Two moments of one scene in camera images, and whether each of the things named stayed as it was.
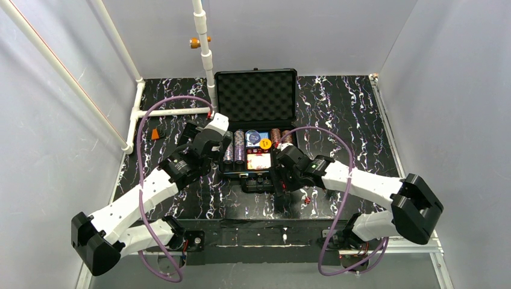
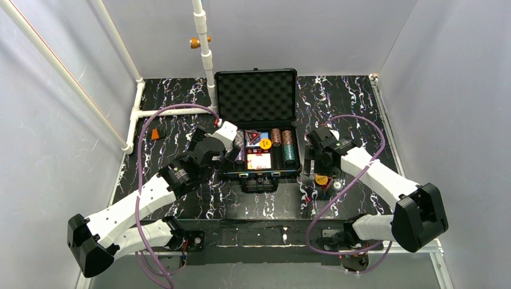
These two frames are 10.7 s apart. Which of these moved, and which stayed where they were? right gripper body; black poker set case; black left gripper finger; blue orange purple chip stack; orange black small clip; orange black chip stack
Moved: black left gripper finger; right gripper body
Stayed: black poker set case; orange black small clip; blue orange purple chip stack; orange black chip stack
